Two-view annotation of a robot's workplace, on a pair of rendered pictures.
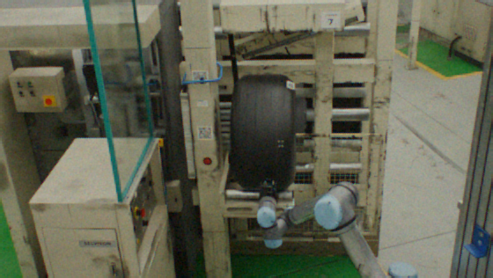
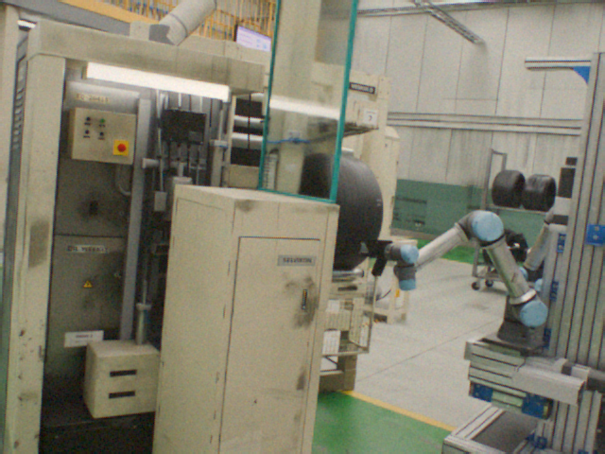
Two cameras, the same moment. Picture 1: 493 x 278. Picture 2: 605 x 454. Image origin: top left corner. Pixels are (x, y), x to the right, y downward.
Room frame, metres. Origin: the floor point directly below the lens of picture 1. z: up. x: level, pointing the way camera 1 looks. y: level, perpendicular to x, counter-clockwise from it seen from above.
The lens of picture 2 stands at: (0.32, 1.83, 1.38)
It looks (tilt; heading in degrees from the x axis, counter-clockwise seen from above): 5 degrees down; 322
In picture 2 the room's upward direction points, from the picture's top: 6 degrees clockwise
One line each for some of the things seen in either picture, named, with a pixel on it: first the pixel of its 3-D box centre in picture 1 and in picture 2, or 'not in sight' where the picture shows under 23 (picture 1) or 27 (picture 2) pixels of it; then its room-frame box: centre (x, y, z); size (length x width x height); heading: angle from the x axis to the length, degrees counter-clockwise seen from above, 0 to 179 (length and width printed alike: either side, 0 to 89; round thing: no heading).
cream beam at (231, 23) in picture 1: (283, 12); (322, 109); (2.87, -0.21, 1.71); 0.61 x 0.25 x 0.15; 84
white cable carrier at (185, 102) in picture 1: (189, 135); not in sight; (2.57, 0.29, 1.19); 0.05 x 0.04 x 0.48; 174
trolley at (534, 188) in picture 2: not in sight; (533, 226); (4.66, -5.42, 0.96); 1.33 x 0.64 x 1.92; 15
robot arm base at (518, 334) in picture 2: not in sight; (514, 328); (1.79, -0.60, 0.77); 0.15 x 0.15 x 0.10
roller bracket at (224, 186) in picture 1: (226, 179); not in sight; (2.61, 0.12, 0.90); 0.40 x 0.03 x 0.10; 174
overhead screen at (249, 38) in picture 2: not in sight; (250, 55); (6.28, -1.81, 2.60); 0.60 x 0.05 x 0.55; 107
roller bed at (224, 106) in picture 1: (224, 122); not in sight; (2.99, 0.12, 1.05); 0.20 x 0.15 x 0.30; 84
